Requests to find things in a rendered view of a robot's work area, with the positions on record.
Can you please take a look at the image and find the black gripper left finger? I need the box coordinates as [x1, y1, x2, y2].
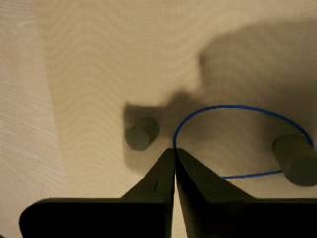
[19, 148, 176, 238]

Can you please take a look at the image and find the tan wooden board with holes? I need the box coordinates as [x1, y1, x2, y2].
[33, 0, 317, 198]

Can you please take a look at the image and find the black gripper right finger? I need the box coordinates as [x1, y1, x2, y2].
[175, 148, 317, 238]

